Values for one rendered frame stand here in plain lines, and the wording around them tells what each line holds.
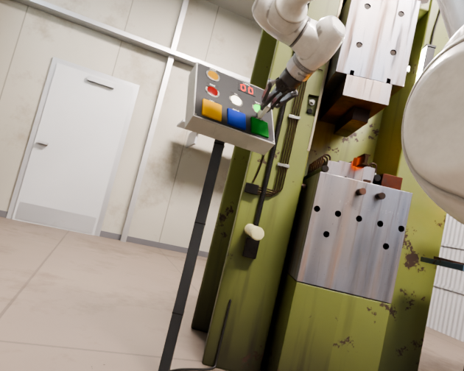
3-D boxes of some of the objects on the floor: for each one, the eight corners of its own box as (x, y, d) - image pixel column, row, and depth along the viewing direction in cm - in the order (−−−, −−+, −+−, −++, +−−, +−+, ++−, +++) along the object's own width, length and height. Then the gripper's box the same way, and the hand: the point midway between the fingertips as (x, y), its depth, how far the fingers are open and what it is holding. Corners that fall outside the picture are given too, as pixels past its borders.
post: (166, 383, 136) (233, 107, 146) (155, 380, 136) (223, 104, 146) (167, 377, 140) (233, 110, 150) (157, 375, 140) (223, 107, 150)
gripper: (280, 73, 120) (244, 117, 138) (312, 87, 125) (273, 128, 143) (279, 57, 124) (244, 102, 142) (309, 72, 129) (272, 113, 147)
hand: (264, 110), depth 140 cm, fingers closed
